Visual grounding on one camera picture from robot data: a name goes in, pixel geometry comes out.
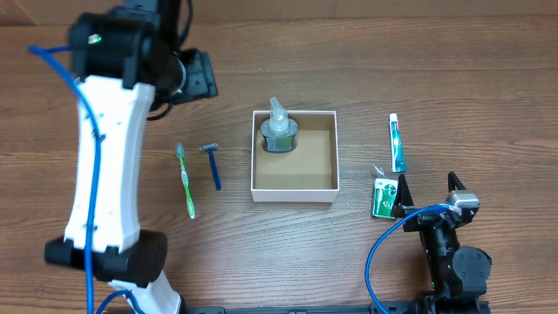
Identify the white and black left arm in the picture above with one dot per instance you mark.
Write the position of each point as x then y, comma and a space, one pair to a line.
127, 68

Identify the green soap packet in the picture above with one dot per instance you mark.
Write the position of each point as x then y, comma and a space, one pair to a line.
383, 195

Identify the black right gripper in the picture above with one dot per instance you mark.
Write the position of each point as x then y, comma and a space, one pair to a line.
428, 216

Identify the clear soap pump bottle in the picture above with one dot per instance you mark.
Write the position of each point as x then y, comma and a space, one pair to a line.
279, 130

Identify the blue toothpaste tube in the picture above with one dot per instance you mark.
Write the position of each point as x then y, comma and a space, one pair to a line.
398, 164

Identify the white cardboard box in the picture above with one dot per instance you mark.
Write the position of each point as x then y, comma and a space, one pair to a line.
308, 173

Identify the green toothbrush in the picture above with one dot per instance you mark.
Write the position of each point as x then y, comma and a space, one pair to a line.
180, 154

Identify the blue disposable razor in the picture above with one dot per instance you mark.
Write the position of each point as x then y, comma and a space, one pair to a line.
209, 149

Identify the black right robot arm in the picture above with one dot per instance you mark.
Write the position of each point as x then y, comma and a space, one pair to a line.
459, 273

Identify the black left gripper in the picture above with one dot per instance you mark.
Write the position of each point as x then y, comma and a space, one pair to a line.
201, 78

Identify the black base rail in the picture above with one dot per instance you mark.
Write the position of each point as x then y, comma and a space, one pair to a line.
305, 310

